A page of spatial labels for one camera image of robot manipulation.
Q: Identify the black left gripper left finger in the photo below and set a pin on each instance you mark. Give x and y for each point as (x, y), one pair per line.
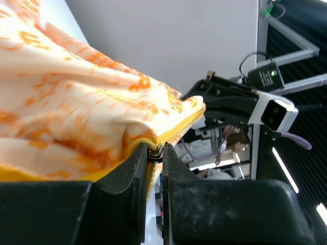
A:
(111, 210)

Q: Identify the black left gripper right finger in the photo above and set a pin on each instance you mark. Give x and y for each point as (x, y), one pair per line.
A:
(228, 211)

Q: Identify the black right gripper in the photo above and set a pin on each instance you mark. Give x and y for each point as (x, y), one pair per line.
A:
(227, 102)

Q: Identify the orange patterned yellow-lined jacket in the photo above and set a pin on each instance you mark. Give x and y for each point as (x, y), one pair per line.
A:
(69, 112)

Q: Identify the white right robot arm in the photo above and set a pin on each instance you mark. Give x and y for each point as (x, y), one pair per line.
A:
(265, 78)

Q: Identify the person with brown hair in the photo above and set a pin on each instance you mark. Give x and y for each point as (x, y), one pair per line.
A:
(233, 139)

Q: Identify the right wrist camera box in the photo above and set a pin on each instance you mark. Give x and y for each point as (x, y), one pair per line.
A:
(276, 112)

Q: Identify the aluminium overhead frame bars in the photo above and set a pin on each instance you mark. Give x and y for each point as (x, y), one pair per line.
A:
(294, 32)

